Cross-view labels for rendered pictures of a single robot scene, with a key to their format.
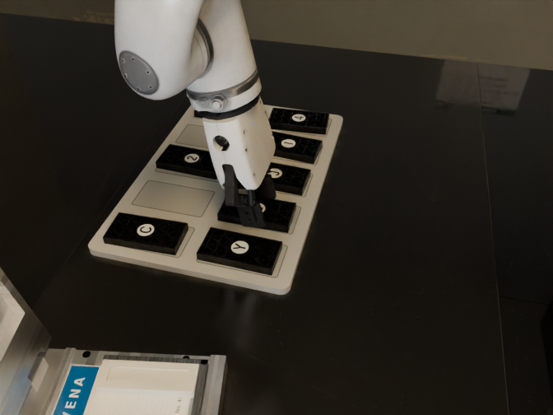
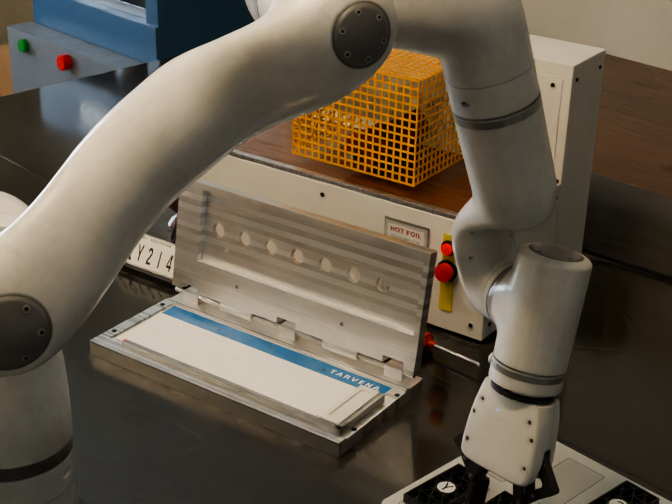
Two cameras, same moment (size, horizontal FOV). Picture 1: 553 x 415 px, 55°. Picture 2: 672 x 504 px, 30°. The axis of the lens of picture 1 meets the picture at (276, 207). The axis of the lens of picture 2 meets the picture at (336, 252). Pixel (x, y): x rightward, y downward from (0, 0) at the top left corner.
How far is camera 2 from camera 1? 1.54 m
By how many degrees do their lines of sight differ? 94
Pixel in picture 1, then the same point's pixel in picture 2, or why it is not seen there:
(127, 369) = (363, 399)
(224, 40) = (499, 310)
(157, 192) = (578, 476)
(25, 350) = (395, 346)
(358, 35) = not seen: outside the picture
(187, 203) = not seen: hidden behind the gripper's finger
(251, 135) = (486, 411)
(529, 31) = not seen: outside the picture
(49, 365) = (401, 381)
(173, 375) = (340, 413)
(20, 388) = (375, 350)
